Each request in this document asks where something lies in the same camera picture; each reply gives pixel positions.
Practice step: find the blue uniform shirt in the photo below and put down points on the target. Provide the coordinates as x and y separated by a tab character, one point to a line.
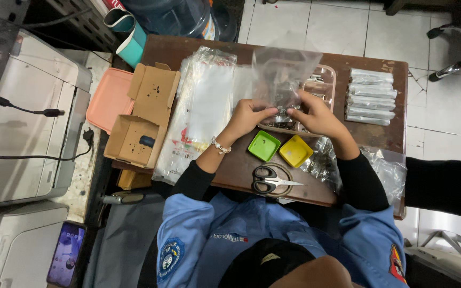
198	240

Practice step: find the clear plastic bag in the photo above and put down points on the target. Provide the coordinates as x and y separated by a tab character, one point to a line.
282	76

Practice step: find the grey perforated metal rack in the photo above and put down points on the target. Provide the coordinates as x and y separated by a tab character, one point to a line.
90	24

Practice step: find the chrome chair base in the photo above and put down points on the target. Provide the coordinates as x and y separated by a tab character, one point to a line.
458	64

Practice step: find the blue water jug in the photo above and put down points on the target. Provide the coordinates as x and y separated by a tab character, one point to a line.
166	16

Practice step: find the grey cloth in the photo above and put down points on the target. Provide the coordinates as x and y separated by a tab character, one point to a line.
122	244

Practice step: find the smartphone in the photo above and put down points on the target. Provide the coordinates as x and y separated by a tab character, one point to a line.
66	254

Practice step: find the small metal parts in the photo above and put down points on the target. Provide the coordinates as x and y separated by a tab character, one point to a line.
284	108

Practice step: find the stack of clear plastic bags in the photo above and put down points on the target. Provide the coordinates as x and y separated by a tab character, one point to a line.
206	100

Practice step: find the pink plastic lid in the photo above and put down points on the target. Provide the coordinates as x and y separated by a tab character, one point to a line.
108	98

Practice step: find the person's right hand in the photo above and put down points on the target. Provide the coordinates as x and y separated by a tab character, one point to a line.
318	118

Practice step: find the teal rolled sheet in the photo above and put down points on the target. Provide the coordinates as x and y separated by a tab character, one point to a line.
132	42

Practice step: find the small brown box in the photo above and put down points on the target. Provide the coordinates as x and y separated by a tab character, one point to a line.
132	180

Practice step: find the large bag of metal parts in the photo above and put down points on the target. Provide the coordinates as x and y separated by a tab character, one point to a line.
386	172

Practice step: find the pink plastic tray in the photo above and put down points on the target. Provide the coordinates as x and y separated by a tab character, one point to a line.
323	86

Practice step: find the yellow square plastic dish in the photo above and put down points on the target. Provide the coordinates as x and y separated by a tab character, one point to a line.
295	151

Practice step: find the open brown cardboard box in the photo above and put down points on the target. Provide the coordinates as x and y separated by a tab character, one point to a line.
146	116

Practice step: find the person's left hand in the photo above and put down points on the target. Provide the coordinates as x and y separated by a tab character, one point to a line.
244	118

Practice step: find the light grey printer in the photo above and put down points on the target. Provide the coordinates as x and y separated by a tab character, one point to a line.
14	244

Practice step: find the green square plastic dish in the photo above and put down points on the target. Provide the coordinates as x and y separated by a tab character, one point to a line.
264	146

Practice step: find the white metal frame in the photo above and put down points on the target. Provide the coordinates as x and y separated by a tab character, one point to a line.
450	256

